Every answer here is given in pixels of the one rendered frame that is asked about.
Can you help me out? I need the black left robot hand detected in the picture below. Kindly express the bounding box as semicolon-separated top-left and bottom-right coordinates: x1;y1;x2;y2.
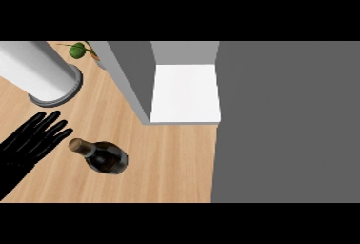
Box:
0;110;75;201

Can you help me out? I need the dark wine bottle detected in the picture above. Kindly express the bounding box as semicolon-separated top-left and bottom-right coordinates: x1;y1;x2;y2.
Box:
67;137;129;175

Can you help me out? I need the grey open cabinet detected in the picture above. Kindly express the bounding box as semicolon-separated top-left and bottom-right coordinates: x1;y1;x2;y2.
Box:
87;41;222;126

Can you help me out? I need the dark grey cabinet door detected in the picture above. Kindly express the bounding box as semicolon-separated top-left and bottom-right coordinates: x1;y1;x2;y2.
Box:
209;41;360;204

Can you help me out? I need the white cylinder appliance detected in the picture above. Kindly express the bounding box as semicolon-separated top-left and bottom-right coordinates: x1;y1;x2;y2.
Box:
0;41;84;108

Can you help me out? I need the green potted plant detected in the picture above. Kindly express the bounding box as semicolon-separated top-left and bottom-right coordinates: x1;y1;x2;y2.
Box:
57;41;106;70

